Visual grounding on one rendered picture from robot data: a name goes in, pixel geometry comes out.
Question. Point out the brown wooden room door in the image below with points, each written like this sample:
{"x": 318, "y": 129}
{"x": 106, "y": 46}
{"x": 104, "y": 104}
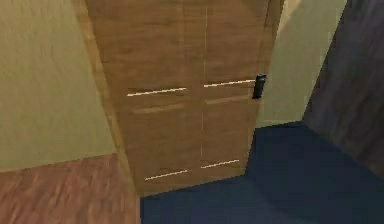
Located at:
{"x": 173, "y": 126}

